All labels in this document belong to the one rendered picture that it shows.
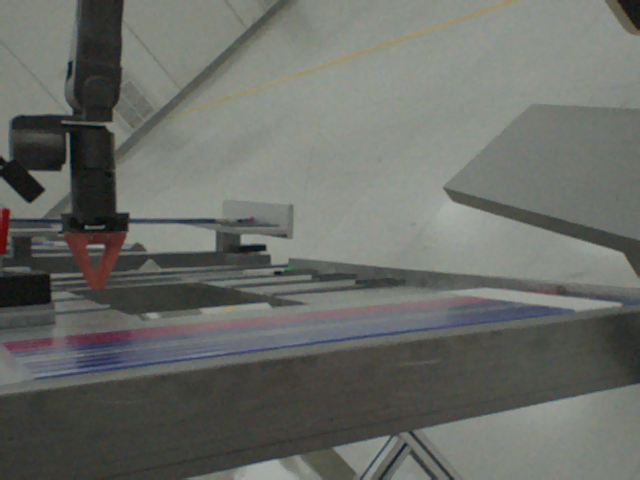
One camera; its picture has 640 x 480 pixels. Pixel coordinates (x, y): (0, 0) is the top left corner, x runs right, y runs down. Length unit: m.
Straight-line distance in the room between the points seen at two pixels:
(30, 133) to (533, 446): 1.20
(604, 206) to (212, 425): 0.77
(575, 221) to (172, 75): 8.26
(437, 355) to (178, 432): 0.18
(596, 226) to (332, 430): 0.67
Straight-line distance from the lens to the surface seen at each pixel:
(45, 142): 0.98
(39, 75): 8.76
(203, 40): 9.40
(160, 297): 1.13
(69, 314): 0.77
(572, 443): 1.67
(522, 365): 0.57
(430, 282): 0.91
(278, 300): 0.84
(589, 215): 1.09
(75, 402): 0.40
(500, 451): 1.74
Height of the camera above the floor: 1.18
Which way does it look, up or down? 23 degrees down
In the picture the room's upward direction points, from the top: 40 degrees counter-clockwise
